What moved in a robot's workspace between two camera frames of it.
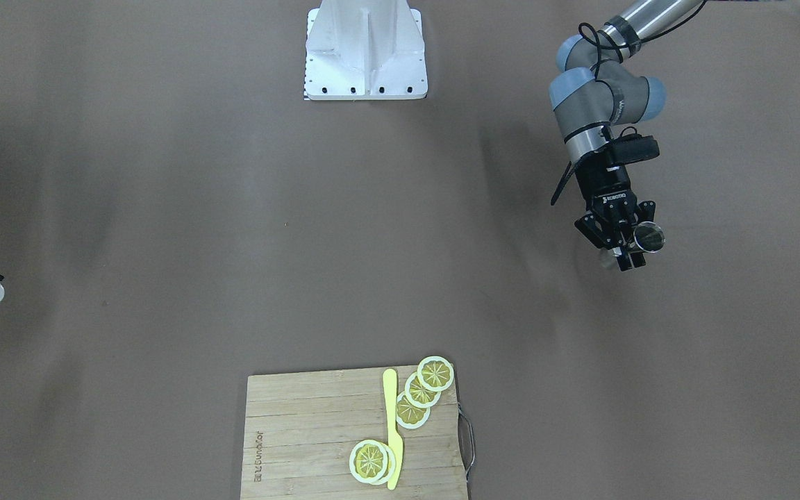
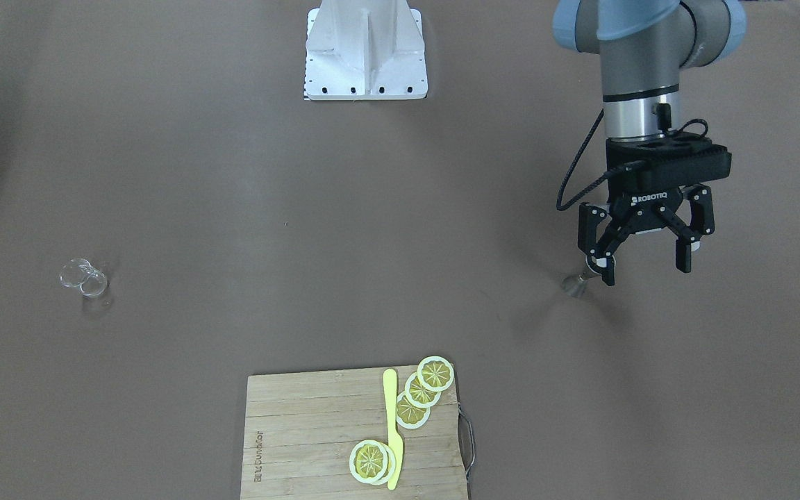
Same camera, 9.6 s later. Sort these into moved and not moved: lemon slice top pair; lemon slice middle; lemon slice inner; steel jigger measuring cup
Moved: steel jigger measuring cup
Not moved: lemon slice middle; lemon slice inner; lemon slice top pair
